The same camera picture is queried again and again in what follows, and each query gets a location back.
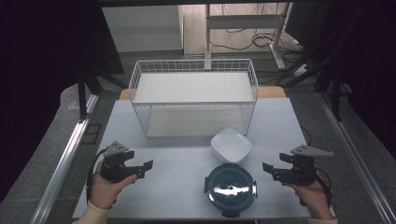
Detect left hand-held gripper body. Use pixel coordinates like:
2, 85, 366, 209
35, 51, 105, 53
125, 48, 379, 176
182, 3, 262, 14
100, 140, 138, 184

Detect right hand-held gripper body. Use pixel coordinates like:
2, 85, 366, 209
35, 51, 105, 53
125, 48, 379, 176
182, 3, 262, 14
279, 144, 334, 187

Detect round container with dark lid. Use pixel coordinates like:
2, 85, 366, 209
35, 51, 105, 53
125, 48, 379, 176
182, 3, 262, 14
203, 162, 259, 218

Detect white square plastic container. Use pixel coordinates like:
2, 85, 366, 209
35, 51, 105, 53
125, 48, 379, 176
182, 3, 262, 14
210, 126, 254, 165

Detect white wire basket rack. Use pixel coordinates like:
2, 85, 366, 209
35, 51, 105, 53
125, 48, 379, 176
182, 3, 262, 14
128, 58, 260, 139

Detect person's left hand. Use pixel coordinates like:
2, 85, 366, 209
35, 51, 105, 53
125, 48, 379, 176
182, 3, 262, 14
90, 161, 138, 210

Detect person's right hand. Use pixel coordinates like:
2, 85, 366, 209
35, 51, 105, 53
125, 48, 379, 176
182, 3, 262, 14
281, 181, 334, 220

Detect white table mat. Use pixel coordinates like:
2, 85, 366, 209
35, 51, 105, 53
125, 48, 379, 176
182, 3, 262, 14
72, 97, 336, 219

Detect black floor grate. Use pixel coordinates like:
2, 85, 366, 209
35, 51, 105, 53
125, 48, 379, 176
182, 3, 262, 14
80, 123, 103, 146

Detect black metal stand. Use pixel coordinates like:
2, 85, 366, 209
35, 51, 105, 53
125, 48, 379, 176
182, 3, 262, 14
77, 70, 129, 121
276, 55, 353, 123

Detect white power strip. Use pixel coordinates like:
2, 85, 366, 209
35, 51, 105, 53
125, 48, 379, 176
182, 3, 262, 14
290, 63, 313, 78

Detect white cabinet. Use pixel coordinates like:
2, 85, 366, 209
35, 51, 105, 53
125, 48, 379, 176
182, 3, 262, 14
102, 5, 185, 53

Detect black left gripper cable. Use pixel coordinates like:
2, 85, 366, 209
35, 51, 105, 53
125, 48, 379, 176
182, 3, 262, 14
86, 147, 108, 203

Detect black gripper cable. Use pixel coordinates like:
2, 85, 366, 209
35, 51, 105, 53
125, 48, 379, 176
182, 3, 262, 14
315, 167, 333, 209
86, 147, 108, 203

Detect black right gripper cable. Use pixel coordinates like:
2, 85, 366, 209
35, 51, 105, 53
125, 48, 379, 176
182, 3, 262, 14
315, 167, 333, 209

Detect black cable beside table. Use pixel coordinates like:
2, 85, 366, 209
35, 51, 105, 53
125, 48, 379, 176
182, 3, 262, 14
300, 125, 313, 147

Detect silver metal floor rail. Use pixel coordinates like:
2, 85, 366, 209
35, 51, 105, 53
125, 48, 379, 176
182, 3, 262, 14
29, 93, 101, 224
317, 91, 396, 224

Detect black floor cables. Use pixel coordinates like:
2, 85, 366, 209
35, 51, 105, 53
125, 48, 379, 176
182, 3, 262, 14
208, 3, 305, 54

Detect white metal desk frame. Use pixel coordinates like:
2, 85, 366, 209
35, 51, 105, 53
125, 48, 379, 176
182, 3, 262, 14
204, 3, 292, 70

